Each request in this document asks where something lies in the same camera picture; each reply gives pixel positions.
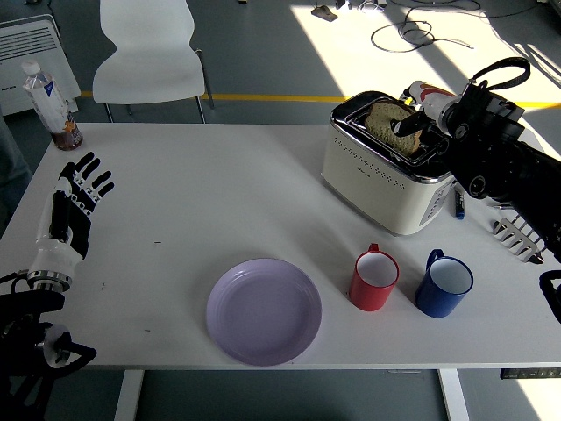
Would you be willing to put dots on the clear plastic drink bottle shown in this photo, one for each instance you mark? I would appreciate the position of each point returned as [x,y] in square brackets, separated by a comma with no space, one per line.
[48,105]

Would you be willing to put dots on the white plastic chair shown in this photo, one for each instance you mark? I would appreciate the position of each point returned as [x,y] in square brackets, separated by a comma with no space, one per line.
[144,66]

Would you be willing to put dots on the black table control panel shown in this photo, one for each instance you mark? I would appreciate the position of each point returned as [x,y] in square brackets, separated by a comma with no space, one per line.
[526,373]

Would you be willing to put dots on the purple round plate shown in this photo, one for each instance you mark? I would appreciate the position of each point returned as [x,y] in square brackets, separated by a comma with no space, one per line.
[263,311]

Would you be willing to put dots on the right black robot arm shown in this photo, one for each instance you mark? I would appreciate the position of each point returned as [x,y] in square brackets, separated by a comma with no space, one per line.
[491,149]

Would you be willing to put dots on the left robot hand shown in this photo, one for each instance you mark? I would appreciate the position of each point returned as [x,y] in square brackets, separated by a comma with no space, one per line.
[52,256]

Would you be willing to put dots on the silver metal toast rack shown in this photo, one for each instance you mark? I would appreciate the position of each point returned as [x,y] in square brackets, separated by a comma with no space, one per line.
[499,228]

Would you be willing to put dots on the white panel heater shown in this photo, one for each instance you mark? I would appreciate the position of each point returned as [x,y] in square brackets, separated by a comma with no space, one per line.
[22,44]

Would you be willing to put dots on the blue marker pen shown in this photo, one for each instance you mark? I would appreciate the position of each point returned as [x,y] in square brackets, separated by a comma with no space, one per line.
[459,208]

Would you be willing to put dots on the brown bread slice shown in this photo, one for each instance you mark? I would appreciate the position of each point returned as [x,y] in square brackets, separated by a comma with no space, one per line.
[385,125]

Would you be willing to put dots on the black floor pedal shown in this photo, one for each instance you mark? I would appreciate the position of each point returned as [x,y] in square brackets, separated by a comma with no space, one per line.
[324,13]

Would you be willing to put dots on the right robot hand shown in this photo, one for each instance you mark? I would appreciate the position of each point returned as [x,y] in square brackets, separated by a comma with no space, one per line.
[431,103]

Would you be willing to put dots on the cream and chrome toaster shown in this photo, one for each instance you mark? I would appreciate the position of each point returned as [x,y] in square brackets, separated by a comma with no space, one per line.
[372,193]

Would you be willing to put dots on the red enamel mug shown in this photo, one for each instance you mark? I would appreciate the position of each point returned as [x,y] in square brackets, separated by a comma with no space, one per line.
[368,298]

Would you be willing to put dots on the white table leg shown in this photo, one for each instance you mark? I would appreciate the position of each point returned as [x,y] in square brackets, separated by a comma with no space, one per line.
[453,394]
[129,394]

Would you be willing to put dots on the blue enamel mug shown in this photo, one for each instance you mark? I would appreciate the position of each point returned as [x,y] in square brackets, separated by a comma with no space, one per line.
[434,302]

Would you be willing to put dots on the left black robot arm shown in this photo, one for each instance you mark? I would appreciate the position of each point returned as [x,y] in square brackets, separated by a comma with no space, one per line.
[26,302]

